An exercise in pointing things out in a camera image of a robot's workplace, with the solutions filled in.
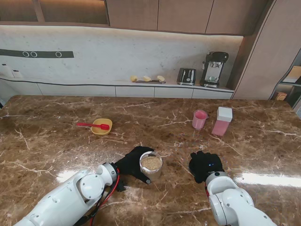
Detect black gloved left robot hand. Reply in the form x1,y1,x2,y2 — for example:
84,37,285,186
115,145,156,185

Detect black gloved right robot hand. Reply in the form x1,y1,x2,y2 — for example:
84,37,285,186
189,150,224,184

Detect clear grain jar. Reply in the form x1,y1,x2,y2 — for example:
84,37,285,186
139,151,163,182

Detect red plastic spoon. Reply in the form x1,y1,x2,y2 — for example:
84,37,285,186
76,122,110,130

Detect pink container with white lid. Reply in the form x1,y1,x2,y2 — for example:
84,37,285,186
211,106,233,137

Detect yellow plastic bowl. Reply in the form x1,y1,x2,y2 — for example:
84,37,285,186
91,118,113,136

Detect pink measuring cup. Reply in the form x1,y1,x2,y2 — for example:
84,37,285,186
192,109,209,130

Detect white counter with drawers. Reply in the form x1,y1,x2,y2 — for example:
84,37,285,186
0,77,235,99

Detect dark cutting board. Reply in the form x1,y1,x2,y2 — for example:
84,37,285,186
135,80,166,85

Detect black and silver toaster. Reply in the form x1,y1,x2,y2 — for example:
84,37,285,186
176,67,197,86

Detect black espresso machine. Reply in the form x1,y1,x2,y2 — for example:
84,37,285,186
199,51,230,89

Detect small wooden box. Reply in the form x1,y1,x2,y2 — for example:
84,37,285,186
274,91,288,101

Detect dark open shelf unit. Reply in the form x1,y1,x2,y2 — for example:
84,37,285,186
270,48,301,109

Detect tall brown cabinet panel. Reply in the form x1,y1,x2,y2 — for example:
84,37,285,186
231,0,301,101

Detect tan book on shelf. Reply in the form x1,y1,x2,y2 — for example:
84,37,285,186
285,65,301,83

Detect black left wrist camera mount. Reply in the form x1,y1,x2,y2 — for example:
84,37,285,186
116,180,127,193

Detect red and black left arm cables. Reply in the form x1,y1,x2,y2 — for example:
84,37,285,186
77,174,121,226

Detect black wall power strip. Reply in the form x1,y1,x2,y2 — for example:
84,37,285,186
0,48,74,59

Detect brown wall cabinets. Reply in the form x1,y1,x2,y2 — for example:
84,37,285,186
0,0,269,36

